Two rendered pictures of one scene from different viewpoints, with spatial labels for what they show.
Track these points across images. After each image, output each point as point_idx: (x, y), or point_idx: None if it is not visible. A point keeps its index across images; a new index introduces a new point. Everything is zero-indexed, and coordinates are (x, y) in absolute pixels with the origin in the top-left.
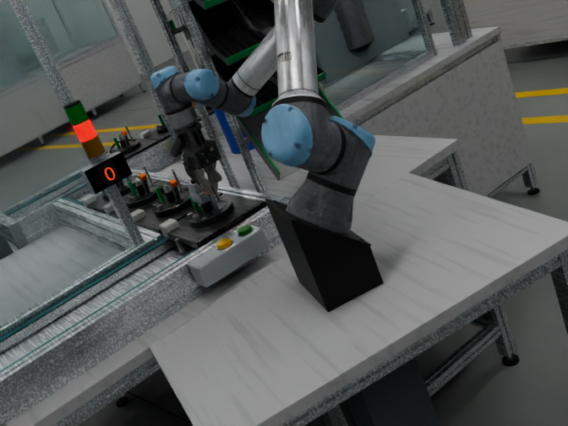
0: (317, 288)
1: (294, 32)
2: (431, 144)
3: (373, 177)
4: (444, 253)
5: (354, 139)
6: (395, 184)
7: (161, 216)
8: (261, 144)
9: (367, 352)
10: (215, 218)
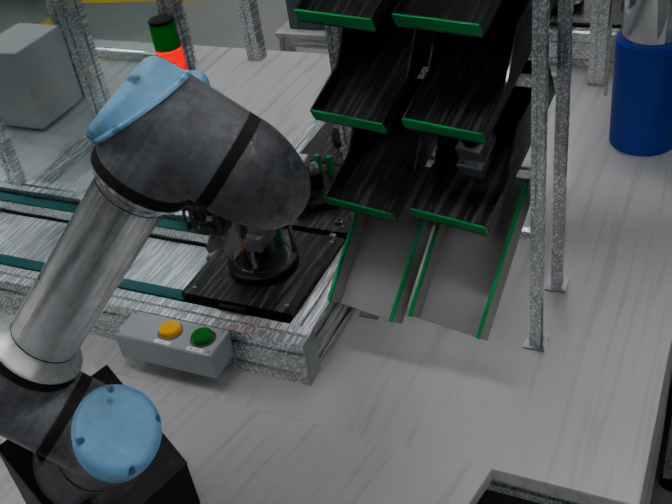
0: None
1: (57, 256)
2: (618, 460)
3: (477, 413)
4: None
5: (74, 454)
6: (444, 465)
7: None
8: (371, 234)
9: None
10: (238, 278)
